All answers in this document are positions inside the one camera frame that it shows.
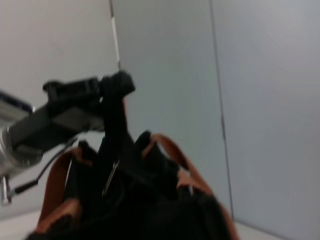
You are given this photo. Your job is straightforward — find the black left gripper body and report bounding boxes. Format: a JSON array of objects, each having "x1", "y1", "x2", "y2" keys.
[{"x1": 8, "y1": 101, "x2": 76, "y2": 153}]

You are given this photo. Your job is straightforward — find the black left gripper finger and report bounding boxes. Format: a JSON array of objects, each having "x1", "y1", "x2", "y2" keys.
[
  {"x1": 53, "y1": 106, "x2": 105, "y2": 132},
  {"x1": 42, "y1": 77, "x2": 103, "y2": 106}
]

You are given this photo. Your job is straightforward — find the black food bag orange handles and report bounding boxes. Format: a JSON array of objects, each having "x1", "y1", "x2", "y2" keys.
[{"x1": 24, "y1": 71, "x2": 238, "y2": 240}]

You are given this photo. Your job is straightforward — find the left wrist ribbed camera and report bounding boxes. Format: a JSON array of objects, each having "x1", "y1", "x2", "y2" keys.
[{"x1": 0, "y1": 90, "x2": 36, "y2": 123}]

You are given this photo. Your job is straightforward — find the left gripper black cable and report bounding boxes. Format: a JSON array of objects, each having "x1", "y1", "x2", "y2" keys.
[{"x1": 2, "y1": 139, "x2": 77, "y2": 205}]

